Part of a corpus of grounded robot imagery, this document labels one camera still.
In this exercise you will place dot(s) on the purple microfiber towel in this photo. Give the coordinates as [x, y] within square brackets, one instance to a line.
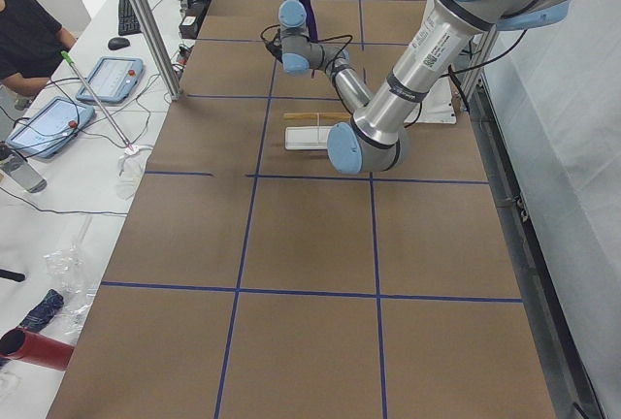
[310, 20]

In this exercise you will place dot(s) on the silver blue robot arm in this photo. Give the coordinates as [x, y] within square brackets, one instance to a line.
[375, 138]

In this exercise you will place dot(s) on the white wooden towel rack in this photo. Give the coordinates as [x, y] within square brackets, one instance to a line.
[313, 136]

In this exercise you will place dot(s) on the black box white label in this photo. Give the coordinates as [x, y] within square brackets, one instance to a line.
[189, 28]

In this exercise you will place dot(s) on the black keyboard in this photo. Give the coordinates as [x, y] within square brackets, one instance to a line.
[128, 23]

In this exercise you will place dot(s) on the black computer mouse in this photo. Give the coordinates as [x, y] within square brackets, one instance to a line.
[117, 43]

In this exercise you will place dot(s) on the far blue teach pendant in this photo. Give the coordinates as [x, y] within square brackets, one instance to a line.
[114, 78]

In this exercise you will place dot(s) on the blue teach pendant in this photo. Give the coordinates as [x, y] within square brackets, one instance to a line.
[114, 78]
[51, 128]

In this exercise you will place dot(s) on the silver rod green tip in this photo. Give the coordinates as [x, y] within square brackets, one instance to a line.
[129, 148]

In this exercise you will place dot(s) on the person in black shirt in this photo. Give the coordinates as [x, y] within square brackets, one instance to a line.
[32, 41]

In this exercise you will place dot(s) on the near blue teach pendant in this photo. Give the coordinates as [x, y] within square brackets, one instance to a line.
[51, 128]

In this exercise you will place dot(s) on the clear water bottle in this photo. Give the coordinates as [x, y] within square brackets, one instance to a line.
[17, 168]

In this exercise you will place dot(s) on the crumpled clear plastic wrap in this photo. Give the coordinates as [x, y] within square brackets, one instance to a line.
[72, 279]

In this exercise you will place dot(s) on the dark blue folded umbrella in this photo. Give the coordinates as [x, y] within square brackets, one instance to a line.
[39, 316]

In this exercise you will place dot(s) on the red cylinder tube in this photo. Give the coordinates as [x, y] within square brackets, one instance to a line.
[33, 348]

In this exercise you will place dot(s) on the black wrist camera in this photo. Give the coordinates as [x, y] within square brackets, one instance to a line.
[274, 48]

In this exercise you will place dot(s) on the aluminium frame post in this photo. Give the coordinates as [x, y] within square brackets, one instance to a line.
[156, 46]

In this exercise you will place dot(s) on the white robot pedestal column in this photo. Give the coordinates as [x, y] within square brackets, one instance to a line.
[437, 107]

